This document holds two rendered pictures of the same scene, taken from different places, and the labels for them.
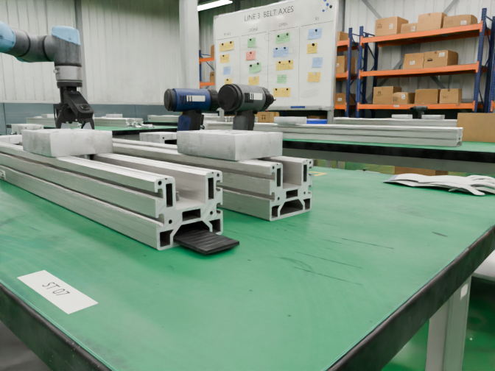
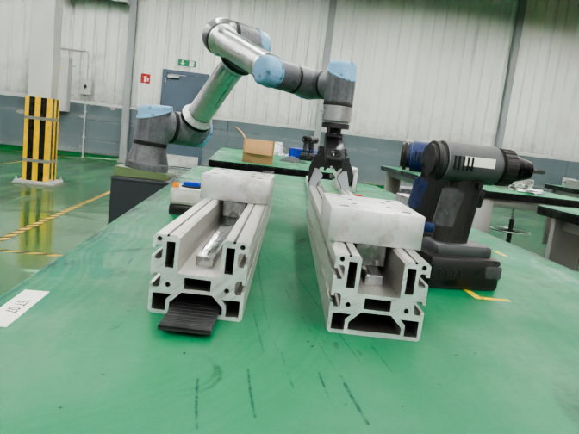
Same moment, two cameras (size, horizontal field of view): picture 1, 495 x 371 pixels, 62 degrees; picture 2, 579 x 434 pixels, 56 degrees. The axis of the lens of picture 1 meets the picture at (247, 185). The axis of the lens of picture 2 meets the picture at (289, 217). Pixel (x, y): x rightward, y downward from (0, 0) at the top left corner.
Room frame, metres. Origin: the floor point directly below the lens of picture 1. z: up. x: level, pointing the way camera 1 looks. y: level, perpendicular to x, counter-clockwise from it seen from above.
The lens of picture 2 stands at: (0.14, -0.37, 0.98)
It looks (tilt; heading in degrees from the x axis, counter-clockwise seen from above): 8 degrees down; 43
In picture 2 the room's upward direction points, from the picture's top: 7 degrees clockwise
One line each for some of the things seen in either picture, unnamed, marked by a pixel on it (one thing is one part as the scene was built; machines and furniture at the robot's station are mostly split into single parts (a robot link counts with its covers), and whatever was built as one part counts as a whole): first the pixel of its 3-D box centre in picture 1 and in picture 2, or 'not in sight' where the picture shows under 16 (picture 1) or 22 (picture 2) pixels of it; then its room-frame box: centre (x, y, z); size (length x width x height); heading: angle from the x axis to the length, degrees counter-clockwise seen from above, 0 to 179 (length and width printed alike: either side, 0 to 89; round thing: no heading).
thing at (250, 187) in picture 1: (155, 165); (342, 232); (0.91, 0.21, 0.82); 0.80 x 0.10 x 0.09; 43
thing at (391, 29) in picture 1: (419, 84); not in sight; (10.11, -4.11, 1.58); 2.83 x 0.98 x 3.15; 48
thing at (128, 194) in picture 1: (68, 173); (235, 220); (0.78, 0.34, 0.82); 0.80 x 0.10 x 0.09; 43
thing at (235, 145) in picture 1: (227, 150); (365, 228); (0.73, 0.03, 0.87); 0.16 x 0.11 x 0.07; 43
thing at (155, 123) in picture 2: not in sight; (155, 122); (1.23, 1.32, 0.97); 0.13 x 0.12 x 0.14; 171
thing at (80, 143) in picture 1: (66, 148); (239, 192); (0.78, 0.34, 0.87); 0.16 x 0.11 x 0.07; 43
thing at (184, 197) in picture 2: not in sight; (194, 200); (0.90, 0.62, 0.81); 0.10 x 0.08 x 0.06; 133
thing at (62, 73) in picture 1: (68, 75); (335, 114); (1.25, 0.53, 1.04); 0.08 x 0.08 x 0.05
